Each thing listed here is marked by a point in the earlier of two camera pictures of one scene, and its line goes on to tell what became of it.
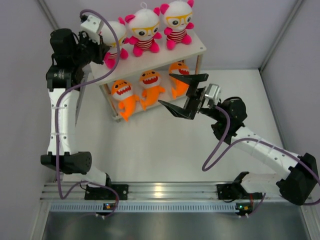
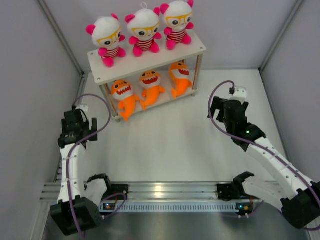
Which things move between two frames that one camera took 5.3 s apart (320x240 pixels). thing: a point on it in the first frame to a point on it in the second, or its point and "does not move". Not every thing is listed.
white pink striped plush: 142,29 does not move
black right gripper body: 195,99 to 219,104
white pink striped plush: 178,16 does not move
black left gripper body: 88,51 to 85,126
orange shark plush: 179,87 does not move
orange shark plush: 149,81 does not move
